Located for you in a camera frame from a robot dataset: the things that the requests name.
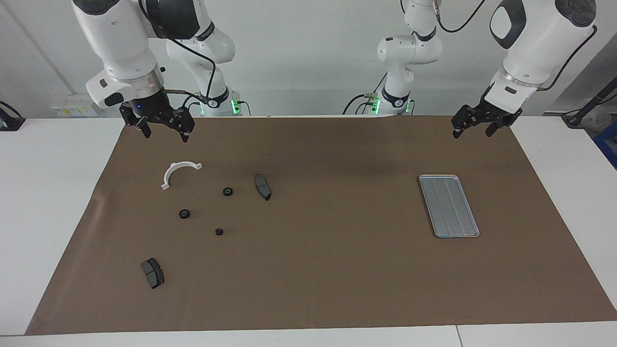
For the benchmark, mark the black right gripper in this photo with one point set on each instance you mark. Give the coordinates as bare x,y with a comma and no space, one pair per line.
154,110

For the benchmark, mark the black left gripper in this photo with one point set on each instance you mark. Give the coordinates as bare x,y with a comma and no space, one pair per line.
482,115

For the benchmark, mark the large black bearing gear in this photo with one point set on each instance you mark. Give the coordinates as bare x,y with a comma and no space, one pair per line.
181,214
225,192

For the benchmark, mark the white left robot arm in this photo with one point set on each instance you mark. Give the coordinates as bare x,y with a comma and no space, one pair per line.
544,43

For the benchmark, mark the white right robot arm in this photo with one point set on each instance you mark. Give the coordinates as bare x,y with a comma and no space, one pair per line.
120,43

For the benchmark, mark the silver metal tray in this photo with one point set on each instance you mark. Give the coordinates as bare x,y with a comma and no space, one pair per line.
448,207

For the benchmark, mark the white cardboard box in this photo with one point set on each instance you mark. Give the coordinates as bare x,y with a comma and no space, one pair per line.
72,101

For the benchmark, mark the long grey brake pad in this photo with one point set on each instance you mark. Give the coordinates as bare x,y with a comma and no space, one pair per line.
262,187

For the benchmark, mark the black stand pole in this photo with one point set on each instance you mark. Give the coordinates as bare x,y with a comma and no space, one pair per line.
585,108

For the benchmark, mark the clear plastic bag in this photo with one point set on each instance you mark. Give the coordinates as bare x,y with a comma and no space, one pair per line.
602,116

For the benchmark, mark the blue crate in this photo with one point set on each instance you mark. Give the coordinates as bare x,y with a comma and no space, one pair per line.
608,142

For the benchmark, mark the short grey brake pad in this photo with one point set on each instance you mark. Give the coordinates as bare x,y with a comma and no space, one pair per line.
153,274

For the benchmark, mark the brown table mat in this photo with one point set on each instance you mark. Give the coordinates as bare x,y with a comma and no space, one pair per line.
337,270

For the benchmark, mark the white curved plastic bracket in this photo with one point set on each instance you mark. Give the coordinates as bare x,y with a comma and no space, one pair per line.
169,172

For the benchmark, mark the black clamp mount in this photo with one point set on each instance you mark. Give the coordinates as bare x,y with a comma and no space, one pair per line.
9,123

